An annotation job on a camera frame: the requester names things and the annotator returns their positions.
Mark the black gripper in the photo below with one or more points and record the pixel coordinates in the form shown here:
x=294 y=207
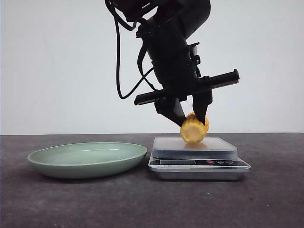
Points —
x=175 y=66

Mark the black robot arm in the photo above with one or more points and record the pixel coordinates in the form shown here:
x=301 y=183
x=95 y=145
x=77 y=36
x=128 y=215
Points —
x=188 y=14

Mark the light green plate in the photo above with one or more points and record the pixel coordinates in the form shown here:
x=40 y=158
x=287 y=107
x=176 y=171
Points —
x=87 y=160

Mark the yellow corn cob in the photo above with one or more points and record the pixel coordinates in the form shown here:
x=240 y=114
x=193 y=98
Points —
x=193 y=130

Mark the silver digital kitchen scale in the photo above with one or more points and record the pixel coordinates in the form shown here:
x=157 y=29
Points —
x=211 y=159

